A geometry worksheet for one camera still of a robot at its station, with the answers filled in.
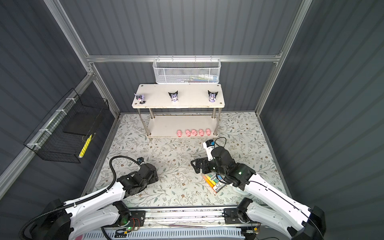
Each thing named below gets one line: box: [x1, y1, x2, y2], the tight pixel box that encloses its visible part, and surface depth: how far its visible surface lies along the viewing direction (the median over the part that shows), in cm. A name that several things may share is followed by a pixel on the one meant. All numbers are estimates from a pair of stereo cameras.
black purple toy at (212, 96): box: [207, 90, 219, 103], surface depth 77 cm
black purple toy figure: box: [168, 90, 179, 103], surface depth 78 cm
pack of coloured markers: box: [203, 172, 227, 193], surface depth 86 cm
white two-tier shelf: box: [132, 83, 225, 138], surface depth 91 cm
